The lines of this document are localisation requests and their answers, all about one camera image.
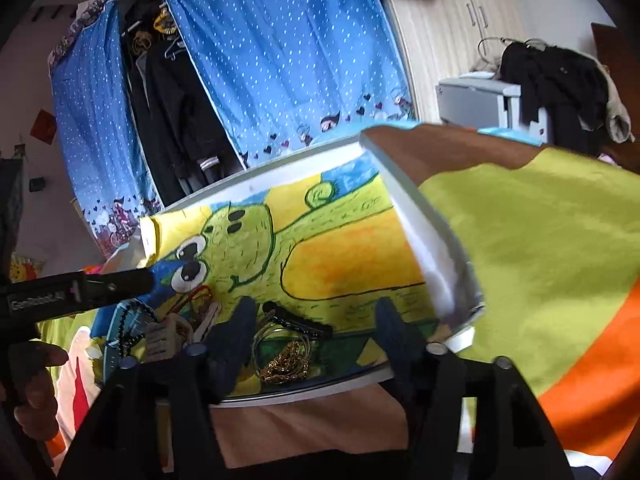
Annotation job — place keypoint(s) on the pile of dark clothes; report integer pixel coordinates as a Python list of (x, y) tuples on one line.
[(578, 94)]

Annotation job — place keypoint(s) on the person's left hand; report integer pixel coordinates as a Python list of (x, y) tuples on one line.
[(37, 414)]

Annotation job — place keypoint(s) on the yellow cartoon wall sticker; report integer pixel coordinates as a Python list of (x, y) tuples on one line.
[(24, 269)]

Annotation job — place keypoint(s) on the grey hair claw clip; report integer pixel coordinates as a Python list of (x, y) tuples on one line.
[(166, 338)]

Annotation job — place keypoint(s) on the white tray with frog drawing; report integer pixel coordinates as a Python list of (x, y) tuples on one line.
[(325, 235)]

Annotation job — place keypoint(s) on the beige wooden wardrobe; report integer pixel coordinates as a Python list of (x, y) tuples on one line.
[(441, 39)]

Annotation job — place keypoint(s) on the red diamond wall decoration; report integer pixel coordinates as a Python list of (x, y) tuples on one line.
[(44, 127)]

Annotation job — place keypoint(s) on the blue dotted fabric wardrobe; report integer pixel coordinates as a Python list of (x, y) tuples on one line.
[(277, 73)]

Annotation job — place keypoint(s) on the white bedside cabinet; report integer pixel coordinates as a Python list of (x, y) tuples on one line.
[(491, 107)]

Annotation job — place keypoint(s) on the black hair clip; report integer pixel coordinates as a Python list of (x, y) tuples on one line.
[(278, 315)]

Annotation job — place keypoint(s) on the wooden bed headboard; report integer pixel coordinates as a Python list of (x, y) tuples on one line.
[(622, 63)]

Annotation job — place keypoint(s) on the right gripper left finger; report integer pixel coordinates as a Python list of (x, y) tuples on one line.
[(228, 346)]

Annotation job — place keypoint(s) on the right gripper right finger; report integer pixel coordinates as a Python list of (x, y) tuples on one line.
[(402, 343)]

